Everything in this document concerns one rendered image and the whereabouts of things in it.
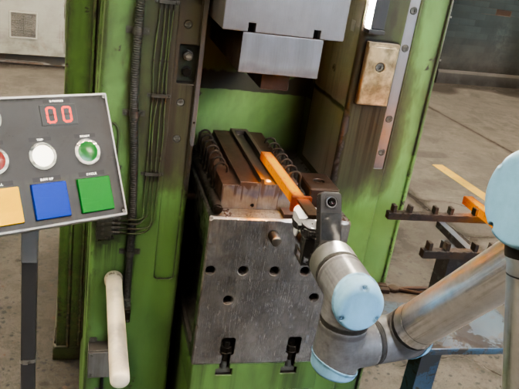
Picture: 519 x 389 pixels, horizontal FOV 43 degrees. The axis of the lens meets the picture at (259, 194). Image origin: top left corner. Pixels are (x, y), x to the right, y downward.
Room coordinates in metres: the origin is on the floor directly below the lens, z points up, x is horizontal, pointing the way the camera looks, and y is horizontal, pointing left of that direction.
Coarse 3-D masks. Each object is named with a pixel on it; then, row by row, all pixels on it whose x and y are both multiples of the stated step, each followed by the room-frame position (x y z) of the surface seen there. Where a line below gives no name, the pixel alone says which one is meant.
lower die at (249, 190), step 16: (208, 144) 1.85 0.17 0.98; (224, 144) 1.85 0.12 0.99; (240, 144) 1.84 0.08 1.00; (256, 144) 1.86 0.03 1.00; (240, 160) 1.74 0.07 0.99; (224, 176) 1.62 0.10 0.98; (240, 176) 1.61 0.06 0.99; (256, 176) 1.63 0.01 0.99; (224, 192) 1.56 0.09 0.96; (240, 192) 1.57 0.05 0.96; (256, 192) 1.59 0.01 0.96; (272, 192) 1.60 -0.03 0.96; (256, 208) 1.59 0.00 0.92; (272, 208) 1.60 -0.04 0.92
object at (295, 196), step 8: (264, 152) 1.67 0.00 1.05; (264, 160) 1.63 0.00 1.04; (272, 160) 1.61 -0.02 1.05; (272, 168) 1.56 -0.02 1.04; (280, 168) 1.55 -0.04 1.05; (272, 176) 1.55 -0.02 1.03; (280, 176) 1.50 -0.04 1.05; (288, 176) 1.50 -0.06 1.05; (280, 184) 1.47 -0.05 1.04; (288, 184) 1.44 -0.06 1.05; (288, 192) 1.41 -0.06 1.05; (296, 192) 1.40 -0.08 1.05; (296, 200) 1.35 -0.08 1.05; (304, 200) 1.35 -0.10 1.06; (304, 208) 1.30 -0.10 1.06; (312, 208) 1.30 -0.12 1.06; (312, 216) 1.27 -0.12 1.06
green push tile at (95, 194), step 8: (104, 176) 1.35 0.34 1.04; (80, 184) 1.30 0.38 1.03; (88, 184) 1.31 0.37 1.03; (96, 184) 1.32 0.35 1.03; (104, 184) 1.34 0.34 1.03; (80, 192) 1.29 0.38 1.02; (88, 192) 1.30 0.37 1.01; (96, 192) 1.32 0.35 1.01; (104, 192) 1.33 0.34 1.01; (80, 200) 1.29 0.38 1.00; (88, 200) 1.30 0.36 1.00; (96, 200) 1.31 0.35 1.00; (104, 200) 1.32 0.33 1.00; (112, 200) 1.33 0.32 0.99; (88, 208) 1.29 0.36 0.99; (96, 208) 1.30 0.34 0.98; (104, 208) 1.31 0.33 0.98; (112, 208) 1.32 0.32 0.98
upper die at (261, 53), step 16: (224, 32) 1.76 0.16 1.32; (240, 32) 1.58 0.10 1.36; (256, 32) 1.57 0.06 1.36; (224, 48) 1.74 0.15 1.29; (240, 48) 1.56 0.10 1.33; (256, 48) 1.57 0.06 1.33; (272, 48) 1.58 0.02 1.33; (288, 48) 1.59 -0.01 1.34; (304, 48) 1.60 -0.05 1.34; (320, 48) 1.61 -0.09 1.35; (240, 64) 1.56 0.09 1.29; (256, 64) 1.57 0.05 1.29; (272, 64) 1.58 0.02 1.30; (288, 64) 1.59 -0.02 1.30; (304, 64) 1.61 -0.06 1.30
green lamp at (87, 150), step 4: (80, 144) 1.35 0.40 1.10; (84, 144) 1.35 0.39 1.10; (88, 144) 1.36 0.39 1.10; (92, 144) 1.37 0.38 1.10; (80, 148) 1.34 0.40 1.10; (84, 148) 1.35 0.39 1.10; (88, 148) 1.36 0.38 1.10; (92, 148) 1.36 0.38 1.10; (96, 148) 1.37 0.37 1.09; (80, 152) 1.34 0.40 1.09; (84, 152) 1.35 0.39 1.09; (88, 152) 1.35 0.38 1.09; (92, 152) 1.36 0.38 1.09; (96, 152) 1.36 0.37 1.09; (80, 156) 1.34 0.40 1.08; (84, 156) 1.34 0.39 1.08; (88, 156) 1.35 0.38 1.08; (92, 156) 1.35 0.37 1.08; (96, 156) 1.36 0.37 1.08; (84, 160) 1.34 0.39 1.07; (88, 160) 1.34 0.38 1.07; (92, 160) 1.35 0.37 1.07
